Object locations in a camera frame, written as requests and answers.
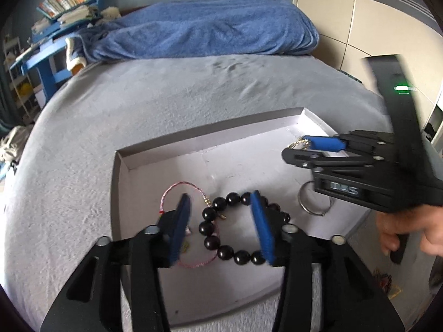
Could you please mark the teal patterned cloth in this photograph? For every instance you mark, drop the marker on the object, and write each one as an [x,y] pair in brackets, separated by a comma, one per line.
[353,76]

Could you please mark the white shelf rack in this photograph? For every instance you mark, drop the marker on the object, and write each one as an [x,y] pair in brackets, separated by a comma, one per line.
[17,86]

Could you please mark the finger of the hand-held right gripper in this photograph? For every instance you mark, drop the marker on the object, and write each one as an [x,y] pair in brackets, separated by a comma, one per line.
[325,144]
[301,157]

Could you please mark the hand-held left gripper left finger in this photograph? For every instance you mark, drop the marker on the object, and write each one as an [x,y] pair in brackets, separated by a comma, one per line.
[180,228]

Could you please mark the white plush toy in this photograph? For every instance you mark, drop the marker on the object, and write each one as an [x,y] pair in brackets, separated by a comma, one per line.
[110,13]

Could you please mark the colourful patterned object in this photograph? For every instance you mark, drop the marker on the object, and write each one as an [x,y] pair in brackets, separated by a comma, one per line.
[386,282]

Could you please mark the cream wardrobe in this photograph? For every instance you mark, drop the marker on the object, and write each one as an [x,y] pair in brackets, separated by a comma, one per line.
[363,13]

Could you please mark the blue desk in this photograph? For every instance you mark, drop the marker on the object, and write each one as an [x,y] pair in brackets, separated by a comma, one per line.
[45,76]

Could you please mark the person's right hand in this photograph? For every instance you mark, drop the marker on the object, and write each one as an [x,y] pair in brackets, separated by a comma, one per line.
[391,224]

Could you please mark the stack of papers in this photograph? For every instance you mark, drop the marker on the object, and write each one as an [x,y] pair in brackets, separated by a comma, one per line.
[79,13]

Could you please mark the gold pendant jewelry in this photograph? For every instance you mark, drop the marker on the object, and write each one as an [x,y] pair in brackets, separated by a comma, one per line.
[298,144]

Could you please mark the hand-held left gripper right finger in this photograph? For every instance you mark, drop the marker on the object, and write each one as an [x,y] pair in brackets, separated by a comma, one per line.
[261,228]

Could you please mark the blue blanket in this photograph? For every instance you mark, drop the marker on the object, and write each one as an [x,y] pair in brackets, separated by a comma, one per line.
[207,27]

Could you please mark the fleece-lined garment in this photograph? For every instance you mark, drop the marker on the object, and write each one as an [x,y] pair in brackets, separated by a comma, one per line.
[76,58]

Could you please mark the grey cardboard tray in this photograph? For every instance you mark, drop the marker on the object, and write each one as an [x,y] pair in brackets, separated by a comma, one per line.
[225,159]

